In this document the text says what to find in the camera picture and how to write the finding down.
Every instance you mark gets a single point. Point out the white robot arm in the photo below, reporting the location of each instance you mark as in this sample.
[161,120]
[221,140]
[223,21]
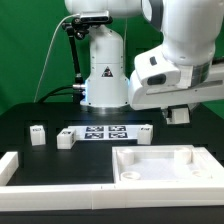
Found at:
[174,64]

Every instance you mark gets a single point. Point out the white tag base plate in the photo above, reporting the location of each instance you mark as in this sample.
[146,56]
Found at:
[108,132]

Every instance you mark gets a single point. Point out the white U-shaped obstacle fence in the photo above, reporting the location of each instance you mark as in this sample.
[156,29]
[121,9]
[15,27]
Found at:
[130,194]

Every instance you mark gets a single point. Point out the white square tabletop part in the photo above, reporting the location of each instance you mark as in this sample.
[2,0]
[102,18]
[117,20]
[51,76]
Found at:
[175,163]

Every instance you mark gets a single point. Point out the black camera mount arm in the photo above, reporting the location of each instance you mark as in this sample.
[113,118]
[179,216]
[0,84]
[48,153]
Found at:
[76,50]

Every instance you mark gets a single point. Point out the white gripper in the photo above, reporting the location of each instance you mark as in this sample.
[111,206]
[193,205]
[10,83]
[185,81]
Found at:
[143,97]

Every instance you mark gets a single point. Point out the grey depth camera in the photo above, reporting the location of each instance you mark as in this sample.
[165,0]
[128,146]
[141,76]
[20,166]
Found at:
[98,16]

